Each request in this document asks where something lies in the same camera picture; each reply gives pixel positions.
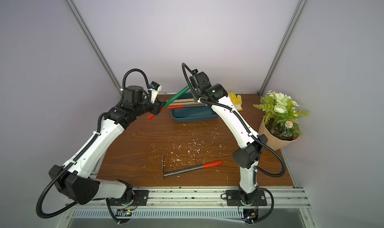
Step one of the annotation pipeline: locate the tan ribbed flower pot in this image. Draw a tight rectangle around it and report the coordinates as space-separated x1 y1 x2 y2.
258 119 299 151

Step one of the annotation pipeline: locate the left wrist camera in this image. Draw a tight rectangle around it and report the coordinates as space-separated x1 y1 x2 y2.
149 81 162 103

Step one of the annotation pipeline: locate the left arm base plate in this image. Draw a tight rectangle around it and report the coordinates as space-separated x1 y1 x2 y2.
108 189 149 207

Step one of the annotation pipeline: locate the wooden handle small hoe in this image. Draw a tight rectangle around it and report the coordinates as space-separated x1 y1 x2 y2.
173 98 195 103

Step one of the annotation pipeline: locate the green artificial flower plant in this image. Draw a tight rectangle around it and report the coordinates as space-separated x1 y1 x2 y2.
254 90 311 141

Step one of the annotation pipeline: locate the yellow white work glove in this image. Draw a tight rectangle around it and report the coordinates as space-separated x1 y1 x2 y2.
228 91 243 111

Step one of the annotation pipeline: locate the green tool red grip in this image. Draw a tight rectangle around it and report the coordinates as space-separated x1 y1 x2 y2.
147 86 190 120

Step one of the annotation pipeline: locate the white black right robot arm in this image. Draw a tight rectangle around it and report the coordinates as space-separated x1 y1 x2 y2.
182 63 286 206

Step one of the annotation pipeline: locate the grey tool red grip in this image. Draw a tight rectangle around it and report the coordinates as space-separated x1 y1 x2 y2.
162 156 223 179
167 105 184 109

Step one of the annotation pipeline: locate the teal plastic storage box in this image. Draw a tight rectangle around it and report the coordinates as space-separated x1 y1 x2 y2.
167 106 218 123

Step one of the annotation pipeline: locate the aluminium front rail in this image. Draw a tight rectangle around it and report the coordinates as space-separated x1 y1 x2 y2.
56 187 319 228

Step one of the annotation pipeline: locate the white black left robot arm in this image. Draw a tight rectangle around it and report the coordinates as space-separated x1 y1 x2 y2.
36 68 166 223

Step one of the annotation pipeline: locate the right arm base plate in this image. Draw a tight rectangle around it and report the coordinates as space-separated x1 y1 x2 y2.
224 189 267 207

